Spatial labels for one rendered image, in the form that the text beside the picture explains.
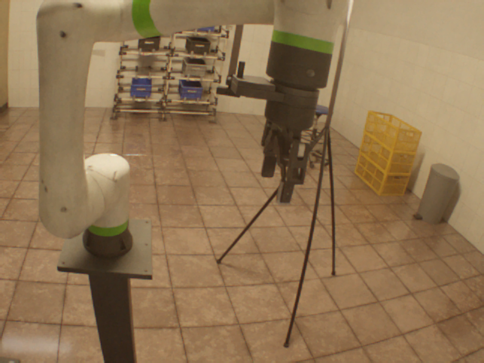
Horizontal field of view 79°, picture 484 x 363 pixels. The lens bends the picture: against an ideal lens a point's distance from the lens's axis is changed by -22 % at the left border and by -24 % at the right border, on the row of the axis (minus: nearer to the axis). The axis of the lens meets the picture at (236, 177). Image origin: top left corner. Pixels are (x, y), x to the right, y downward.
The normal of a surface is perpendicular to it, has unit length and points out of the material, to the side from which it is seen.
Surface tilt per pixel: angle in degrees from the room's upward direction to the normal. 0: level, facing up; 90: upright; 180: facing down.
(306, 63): 90
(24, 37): 90
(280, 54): 90
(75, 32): 98
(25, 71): 90
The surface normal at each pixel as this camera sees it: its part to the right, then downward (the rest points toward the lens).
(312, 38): 0.10, 0.43
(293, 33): -0.43, 0.32
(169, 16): -0.16, 0.71
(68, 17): 0.42, 0.40
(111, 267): 0.15, -0.90
